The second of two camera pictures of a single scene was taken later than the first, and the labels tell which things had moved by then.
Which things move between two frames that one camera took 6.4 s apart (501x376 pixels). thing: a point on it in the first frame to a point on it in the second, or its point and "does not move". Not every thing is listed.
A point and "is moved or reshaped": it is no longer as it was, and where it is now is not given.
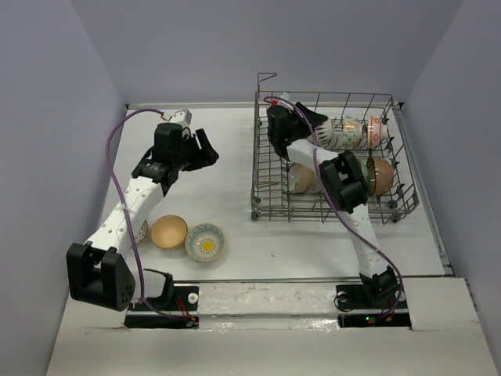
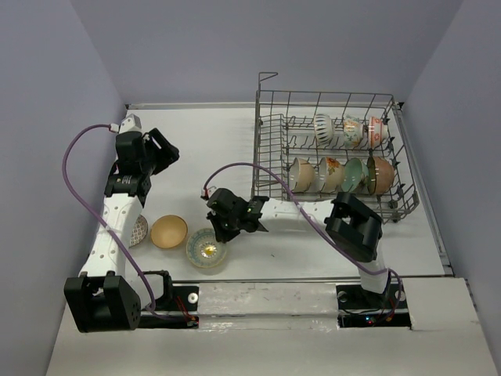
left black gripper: x=208 y=156 to x=167 y=154
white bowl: x=300 y=178 does not move
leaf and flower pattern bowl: x=352 y=131 does not move
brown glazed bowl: x=379 y=175 does not move
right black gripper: x=306 y=128 to x=222 y=234
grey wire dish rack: x=313 y=152 does not move
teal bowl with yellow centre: x=204 y=242 is moved or reshaped
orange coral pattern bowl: x=377 y=132 does not move
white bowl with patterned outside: x=324 y=132 does not move
